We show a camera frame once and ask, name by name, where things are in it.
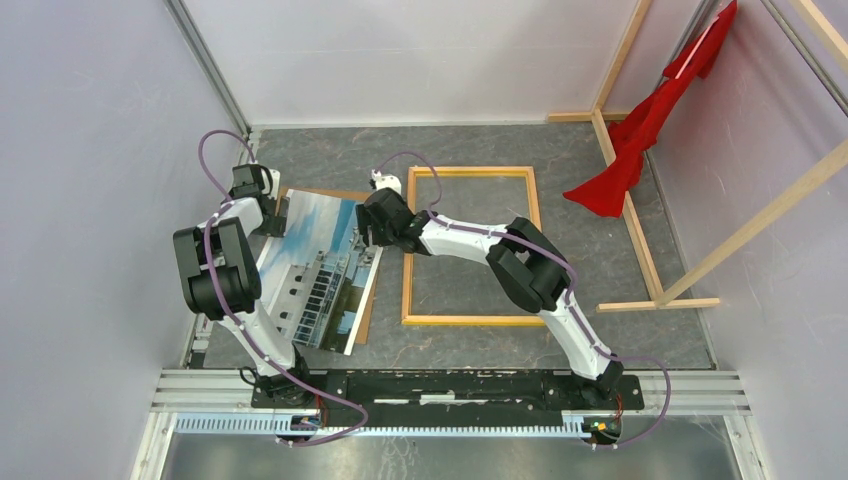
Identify yellow wooden picture frame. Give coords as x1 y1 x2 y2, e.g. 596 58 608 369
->
401 166 544 327

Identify aluminium rail frame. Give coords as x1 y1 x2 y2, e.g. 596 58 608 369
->
133 365 768 479

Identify light wooden beam structure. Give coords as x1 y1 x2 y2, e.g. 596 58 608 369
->
547 0 848 314

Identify red cloth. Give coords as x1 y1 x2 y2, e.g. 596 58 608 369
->
563 1 738 217

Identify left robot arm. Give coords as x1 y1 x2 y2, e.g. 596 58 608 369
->
173 164 314 408

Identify building photo print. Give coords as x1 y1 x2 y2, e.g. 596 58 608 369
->
254 188 386 357

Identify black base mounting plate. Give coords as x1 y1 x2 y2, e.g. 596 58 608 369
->
251 369 645 428

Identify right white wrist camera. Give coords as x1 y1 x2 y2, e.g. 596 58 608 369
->
369 170 403 195

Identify brown cardboard backing board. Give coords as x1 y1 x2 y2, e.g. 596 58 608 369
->
274 185 380 347

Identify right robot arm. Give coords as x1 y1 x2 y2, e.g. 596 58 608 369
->
355 188 623 408

